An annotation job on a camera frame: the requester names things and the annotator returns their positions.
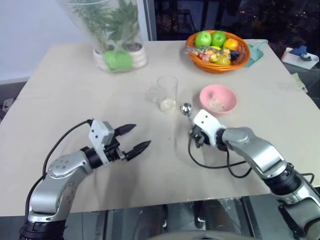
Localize metal table frame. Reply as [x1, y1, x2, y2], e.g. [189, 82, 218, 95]
[99, 194, 283, 232]

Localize green plants in plastic wrap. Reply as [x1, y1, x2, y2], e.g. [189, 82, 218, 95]
[54, 0, 149, 74]

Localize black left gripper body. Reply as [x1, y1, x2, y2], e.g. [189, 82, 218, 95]
[103, 136, 126, 162]

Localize teal plastic dustpan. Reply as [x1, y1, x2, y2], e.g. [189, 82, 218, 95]
[243, 39, 269, 69]

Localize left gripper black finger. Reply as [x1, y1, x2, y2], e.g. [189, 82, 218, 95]
[114, 123, 138, 138]
[123, 140, 152, 161]

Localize clear glass mug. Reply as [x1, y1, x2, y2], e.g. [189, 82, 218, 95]
[145, 75, 179, 115]

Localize green apple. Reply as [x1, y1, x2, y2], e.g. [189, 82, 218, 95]
[211, 30, 228, 48]
[194, 30, 213, 48]

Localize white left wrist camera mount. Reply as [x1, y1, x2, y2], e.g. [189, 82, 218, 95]
[88, 119, 116, 165]

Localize red and white small object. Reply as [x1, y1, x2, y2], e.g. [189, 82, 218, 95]
[1, 96, 16, 110]

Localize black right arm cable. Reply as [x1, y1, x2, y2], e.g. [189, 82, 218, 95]
[187, 134, 254, 179]

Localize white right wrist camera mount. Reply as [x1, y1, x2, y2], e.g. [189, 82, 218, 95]
[192, 109, 226, 146]

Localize orange fruit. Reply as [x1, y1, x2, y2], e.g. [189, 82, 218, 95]
[222, 38, 240, 51]

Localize grey window frame post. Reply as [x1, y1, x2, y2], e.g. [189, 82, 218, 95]
[143, 0, 158, 42]

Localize oatmeal in glass mug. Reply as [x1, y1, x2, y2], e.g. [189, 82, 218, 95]
[159, 97, 177, 114]

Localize white ribbed plant pot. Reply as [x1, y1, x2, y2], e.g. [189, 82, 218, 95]
[92, 41, 149, 71]

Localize orange woven fruit basket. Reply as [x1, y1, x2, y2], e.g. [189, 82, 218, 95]
[185, 29, 252, 74]

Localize yellow-green pear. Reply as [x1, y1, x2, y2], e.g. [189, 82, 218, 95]
[215, 55, 231, 67]

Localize purple eggplant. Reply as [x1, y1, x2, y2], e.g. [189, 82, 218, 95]
[229, 49, 243, 61]

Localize clear bag of small fruits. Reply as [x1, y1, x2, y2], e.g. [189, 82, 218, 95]
[184, 45, 232, 66]

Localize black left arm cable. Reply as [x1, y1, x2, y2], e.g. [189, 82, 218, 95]
[24, 119, 95, 222]

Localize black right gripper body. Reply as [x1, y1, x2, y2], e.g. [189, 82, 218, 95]
[195, 129, 212, 149]

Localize paper sheet with print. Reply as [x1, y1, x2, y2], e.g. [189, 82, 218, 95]
[293, 72, 310, 95]

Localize bright green plastic object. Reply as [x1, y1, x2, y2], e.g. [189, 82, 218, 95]
[103, 49, 133, 71]

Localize white box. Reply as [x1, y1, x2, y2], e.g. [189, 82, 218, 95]
[280, 46, 320, 71]

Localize shiny metal spoon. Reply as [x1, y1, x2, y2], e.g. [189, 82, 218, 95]
[179, 102, 199, 129]

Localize oatmeal in pink bowl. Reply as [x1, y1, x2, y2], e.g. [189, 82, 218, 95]
[208, 99, 230, 112]

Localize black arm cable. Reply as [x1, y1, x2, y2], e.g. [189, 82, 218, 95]
[187, 134, 254, 179]
[24, 119, 95, 222]

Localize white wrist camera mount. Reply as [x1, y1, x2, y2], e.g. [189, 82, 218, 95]
[88, 119, 116, 165]
[192, 109, 226, 146]

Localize pink bowl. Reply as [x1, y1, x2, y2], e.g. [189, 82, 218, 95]
[199, 84, 238, 115]

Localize blue object on white box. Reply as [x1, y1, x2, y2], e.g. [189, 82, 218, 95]
[290, 45, 313, 62]

